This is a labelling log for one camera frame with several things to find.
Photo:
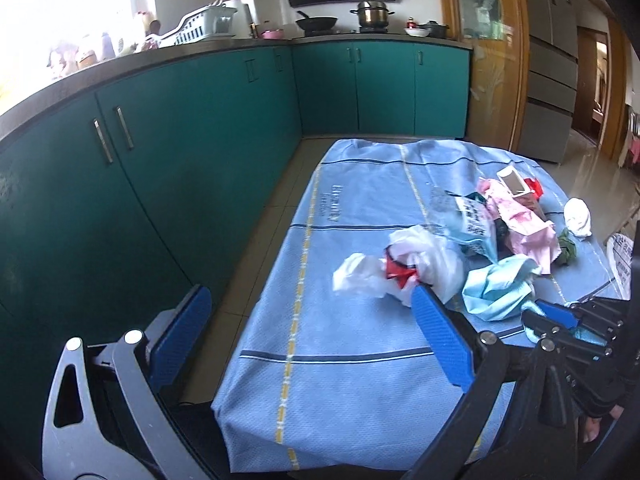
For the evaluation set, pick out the light blue face mask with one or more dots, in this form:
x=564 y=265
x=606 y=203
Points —
x=501 y=290

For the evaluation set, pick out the white lined trash bin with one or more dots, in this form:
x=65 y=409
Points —
x=618 y=249

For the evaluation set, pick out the steel stock pot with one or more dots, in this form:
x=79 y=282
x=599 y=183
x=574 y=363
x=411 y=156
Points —
x=372 y=14

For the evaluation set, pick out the clear printed snack bag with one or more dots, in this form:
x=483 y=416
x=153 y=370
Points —
x=464 y=221

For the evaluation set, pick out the red snack wrapper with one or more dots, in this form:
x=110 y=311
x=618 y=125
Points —
x=534 y=187

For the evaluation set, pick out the black wok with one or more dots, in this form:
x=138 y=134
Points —
x=312 y=24

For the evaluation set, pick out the black lidded pot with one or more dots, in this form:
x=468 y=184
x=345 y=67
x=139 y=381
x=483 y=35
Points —
x=435 y=30

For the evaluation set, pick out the right hand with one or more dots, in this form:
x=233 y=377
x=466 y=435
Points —
x=591 y=426

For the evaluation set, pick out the pink bowl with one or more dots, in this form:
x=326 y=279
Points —
x=273 y=34

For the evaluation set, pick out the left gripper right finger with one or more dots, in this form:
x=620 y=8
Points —
x=537 y=437

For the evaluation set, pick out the teal lower cabinets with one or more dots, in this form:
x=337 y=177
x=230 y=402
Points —
x=117 y=201

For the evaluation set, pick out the green vegetable leaf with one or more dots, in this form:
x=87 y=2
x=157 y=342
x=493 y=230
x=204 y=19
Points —
x=568 y=249

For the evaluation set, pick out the pink plastic bag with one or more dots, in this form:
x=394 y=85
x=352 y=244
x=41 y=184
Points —
x=528 y=234

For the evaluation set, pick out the white dish rack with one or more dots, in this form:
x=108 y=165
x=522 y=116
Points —
x=211 y=21

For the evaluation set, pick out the grey refrigerator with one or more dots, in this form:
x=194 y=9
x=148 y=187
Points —
x=552 y=79

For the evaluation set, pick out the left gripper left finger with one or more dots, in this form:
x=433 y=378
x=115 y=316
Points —
x=104 y=417

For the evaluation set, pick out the blue white ointment box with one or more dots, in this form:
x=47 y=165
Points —
x=518 y=189

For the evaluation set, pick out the white bowl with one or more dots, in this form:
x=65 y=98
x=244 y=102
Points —
x=417 y=32

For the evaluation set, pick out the blue tablecloth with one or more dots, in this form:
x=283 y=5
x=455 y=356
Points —
x=324 y=377

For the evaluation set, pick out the white plastic bag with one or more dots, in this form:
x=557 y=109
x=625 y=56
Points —
x=413 y=256

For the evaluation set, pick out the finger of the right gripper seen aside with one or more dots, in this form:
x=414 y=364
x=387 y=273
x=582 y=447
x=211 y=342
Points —
x=558 y=314

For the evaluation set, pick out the white tissue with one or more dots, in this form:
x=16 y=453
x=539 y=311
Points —
x=577 y=217

